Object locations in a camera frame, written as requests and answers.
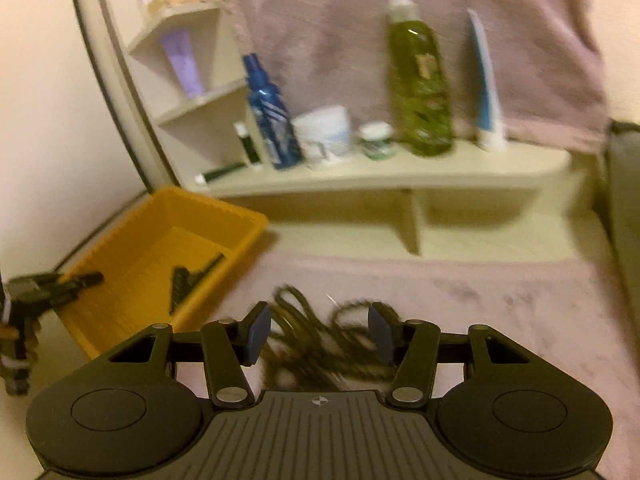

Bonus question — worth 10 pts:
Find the brown bead necklace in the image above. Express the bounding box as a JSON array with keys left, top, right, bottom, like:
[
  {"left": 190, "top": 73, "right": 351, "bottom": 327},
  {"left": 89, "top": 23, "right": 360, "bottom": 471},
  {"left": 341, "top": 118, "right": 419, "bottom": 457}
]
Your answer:
[{"left": 259, "top": 284, "right": 402, "bottom": 394}]

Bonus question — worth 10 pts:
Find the black hair clip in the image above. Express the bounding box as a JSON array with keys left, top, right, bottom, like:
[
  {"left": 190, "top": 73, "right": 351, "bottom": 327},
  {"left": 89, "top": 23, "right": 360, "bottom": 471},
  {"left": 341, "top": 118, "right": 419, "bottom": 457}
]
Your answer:
[{"left": 168, "top": 254, "right": 226, "bottom": 315}]

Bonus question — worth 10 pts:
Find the orange plastic tray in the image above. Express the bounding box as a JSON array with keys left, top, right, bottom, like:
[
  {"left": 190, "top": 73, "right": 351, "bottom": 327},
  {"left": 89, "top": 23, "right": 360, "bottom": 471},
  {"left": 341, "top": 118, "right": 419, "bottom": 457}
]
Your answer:
[{"left": 56, "top": 188, "right": 269, "bottom": 358}]

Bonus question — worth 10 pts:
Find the dark green lying tube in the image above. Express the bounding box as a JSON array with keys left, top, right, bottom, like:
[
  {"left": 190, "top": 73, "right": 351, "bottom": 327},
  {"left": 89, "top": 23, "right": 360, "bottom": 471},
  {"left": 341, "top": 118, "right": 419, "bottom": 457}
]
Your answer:
[{"left": 194, "top": 162, "right": 246, "bottom": 186}]

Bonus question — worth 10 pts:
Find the small green jar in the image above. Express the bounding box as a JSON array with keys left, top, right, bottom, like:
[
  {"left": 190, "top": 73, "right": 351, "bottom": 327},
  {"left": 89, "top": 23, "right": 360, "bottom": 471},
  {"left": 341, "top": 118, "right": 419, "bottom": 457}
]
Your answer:
[{"left": 358, "top": 122, "right": 395, "bottom": 160}]

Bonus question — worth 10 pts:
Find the blue spray bottle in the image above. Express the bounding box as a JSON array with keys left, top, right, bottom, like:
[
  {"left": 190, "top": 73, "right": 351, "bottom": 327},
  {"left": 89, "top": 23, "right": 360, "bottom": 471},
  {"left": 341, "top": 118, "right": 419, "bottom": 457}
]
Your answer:
[{"left": 242, "top": 53, "right": 303, "bottom": 170}]

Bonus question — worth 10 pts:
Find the white cream jar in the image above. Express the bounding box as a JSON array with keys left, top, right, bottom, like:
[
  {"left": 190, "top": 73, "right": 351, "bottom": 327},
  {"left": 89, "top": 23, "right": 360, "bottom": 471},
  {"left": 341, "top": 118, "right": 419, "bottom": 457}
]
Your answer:
[{"left": 292, "top": 105, "right": 352, "bottom": 169}]

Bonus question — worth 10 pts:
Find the green spray bottle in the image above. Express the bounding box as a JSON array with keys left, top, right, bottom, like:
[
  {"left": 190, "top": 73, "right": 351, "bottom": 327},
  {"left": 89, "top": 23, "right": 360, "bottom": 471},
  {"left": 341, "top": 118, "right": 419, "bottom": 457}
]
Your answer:
[{"left": 387, "top": 0, "right": 454, "bottom": 157}]

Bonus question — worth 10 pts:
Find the blue white tube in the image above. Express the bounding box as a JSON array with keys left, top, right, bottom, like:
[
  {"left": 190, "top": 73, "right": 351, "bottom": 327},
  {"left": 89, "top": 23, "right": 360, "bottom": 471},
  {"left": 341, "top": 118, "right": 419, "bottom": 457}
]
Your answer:
[{"left": 466, "top": 8, "right": 508, "bottom": 153}]

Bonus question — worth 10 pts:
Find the purple tube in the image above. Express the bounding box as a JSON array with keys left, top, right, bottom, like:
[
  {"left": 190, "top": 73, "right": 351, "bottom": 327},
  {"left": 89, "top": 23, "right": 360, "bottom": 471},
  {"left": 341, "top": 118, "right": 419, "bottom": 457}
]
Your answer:
[{"left": 160, "top": 28, "right": 205, "bottom": 99}]

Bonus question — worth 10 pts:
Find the white corner shelf unit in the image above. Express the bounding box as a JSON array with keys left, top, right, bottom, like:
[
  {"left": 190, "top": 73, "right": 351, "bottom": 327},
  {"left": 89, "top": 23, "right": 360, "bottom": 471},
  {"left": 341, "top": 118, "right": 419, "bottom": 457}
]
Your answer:
[{"left": 96, "top": 0, "right": 577, "bottom": 261}]

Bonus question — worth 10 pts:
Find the grey cushion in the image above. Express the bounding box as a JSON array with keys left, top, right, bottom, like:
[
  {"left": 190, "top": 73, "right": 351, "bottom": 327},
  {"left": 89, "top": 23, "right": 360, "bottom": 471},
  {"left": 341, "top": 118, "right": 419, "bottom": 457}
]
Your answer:
[{"left": 605, "top": 120, "right": 640, "bottom": 314}]

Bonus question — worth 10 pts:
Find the pink hanging blanket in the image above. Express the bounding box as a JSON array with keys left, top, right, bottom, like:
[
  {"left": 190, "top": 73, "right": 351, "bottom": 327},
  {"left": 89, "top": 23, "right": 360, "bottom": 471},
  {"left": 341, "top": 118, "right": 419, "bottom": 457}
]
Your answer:
[{"left": 224, "top": 0, "right": 608, "bottom": 154}]

